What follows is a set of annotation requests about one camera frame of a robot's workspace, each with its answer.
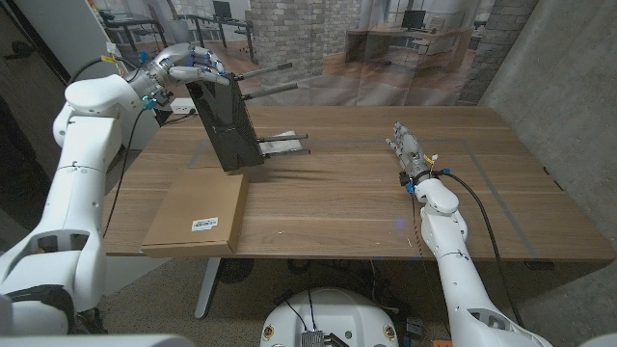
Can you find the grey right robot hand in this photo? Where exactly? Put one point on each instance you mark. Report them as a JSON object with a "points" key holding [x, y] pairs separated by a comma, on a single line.
{"points": [[410, 149]]}

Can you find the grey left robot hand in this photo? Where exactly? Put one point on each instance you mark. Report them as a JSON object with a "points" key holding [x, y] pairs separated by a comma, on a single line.
{"points": [[173, 65]]}

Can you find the black router with antennas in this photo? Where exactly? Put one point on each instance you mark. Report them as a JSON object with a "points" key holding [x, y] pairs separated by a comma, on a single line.
{"points": [[226, 125]]}

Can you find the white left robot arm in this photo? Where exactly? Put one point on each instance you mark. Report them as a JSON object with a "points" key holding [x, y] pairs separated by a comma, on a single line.
{"points": [[82, 193]]}

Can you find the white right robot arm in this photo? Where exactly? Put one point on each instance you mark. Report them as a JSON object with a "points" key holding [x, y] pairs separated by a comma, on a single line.
{"points": [[458, 274]]}

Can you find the brown cardboard package box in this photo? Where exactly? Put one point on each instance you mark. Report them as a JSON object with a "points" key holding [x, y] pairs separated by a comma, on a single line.
{"points": [[197, 212]]}

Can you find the white cabinet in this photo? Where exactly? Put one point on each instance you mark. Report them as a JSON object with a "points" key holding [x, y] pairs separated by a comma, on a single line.
{"points": [[62, 34]]}

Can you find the printed office backdrop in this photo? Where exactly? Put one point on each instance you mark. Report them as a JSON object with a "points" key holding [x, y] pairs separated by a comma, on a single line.
{"points": [[337, 53]]}

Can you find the white plastic pouch with label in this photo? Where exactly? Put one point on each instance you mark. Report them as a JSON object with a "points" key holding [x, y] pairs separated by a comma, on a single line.
{"points": [[284, 147]]}

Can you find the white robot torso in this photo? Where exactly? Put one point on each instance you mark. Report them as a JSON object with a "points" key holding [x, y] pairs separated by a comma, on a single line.
{"points": [[332, 313]]}

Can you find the black round grille disc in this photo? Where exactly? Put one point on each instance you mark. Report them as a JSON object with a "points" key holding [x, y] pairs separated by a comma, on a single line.
{"points": [[235, 270]]}

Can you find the white table leg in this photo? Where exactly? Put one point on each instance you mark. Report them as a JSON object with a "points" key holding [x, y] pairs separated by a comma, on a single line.
{"points": [[207, 289]]}

